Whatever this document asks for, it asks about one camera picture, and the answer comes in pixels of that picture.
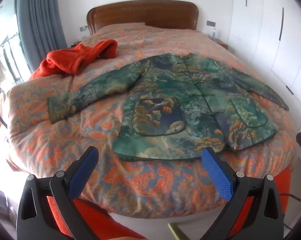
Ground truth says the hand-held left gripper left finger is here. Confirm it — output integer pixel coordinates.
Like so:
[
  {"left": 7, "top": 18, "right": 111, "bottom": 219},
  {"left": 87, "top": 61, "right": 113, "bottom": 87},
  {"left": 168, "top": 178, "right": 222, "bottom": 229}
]
[{"left": 16, "top": 146, "right": 99, "bottom": 240}]

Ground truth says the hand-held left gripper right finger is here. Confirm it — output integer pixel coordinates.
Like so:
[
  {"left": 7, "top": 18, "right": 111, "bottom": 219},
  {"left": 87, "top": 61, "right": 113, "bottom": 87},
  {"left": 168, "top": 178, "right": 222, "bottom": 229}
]
[{"left": 201, "top": 147, "right": 283, "bottom": 240}]

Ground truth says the green printed jacket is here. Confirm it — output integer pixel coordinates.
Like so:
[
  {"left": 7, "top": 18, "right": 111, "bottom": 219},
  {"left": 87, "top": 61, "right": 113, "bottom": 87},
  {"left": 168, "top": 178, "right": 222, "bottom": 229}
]
[{"left": 47, "top": 52, "right": 290, "bottom": 161}]

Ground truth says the orange floral quilt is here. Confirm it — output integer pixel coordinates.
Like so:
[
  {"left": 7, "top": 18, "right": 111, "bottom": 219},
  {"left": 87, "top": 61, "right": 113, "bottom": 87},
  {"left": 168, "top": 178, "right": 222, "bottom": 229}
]
[{"left": 7, "top": 22, "right": 299, "bottom": 213}]

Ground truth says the orange bed blanket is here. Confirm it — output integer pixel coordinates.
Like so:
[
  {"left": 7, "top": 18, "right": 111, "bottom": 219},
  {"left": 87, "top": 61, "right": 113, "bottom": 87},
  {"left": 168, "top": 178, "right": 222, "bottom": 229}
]
[{"left": 46, "top": 165, "right": 292, "bottom": 240}]

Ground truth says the olive green strip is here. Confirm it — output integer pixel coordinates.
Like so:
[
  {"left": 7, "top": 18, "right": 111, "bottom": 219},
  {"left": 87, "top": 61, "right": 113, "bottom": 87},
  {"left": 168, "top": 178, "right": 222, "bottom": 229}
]
[{"left": 168, "top": 222, "right": 184, "bottom": 240}]

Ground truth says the orange fleece garment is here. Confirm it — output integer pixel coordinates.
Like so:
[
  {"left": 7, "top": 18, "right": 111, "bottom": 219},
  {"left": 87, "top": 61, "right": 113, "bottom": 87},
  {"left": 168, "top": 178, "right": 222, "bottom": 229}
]
[{"left": 28, "top": 39, "right": 118, "bottom": 82}]

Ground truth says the white wardrobe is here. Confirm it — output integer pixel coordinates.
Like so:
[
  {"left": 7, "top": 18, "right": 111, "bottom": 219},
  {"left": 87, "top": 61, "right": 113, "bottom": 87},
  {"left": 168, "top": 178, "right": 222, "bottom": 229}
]
[{"left": 228, "top": 0, "right": 301, "bottom": 123}]

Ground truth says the wooden nightstand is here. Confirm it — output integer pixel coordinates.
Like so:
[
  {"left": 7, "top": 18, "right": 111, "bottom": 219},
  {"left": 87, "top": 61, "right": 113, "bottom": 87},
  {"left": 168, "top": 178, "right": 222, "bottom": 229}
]
[{"left": 214, "top": 38, "right": 229, "bottom": 50}]

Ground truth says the window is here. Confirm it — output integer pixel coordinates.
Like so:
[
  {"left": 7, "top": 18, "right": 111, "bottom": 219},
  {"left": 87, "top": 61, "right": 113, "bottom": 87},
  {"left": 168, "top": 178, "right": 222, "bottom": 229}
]
[{"left": 0, "top": 0, "right": 24, "bottom": 123}]

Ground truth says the blue-grey curtain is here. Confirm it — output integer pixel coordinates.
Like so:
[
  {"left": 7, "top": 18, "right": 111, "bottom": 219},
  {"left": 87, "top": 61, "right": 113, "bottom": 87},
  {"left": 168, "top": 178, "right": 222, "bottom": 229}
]
[{"left": 15, "top": 0, "right": 69, "bottom": 80}]

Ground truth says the wooden headboard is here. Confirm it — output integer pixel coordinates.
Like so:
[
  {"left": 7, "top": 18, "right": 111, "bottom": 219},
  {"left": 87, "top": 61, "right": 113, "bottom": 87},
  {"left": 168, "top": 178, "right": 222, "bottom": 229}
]
[{"left": 87, "top": 0, "right": 199, "bottom": 35}]

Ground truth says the black cable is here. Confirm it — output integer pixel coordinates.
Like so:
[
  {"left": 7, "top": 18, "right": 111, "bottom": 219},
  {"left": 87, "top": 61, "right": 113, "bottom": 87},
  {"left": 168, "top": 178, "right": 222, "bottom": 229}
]
[{"left": 279, "top": 193, "right": 301, "bottom": 202}]

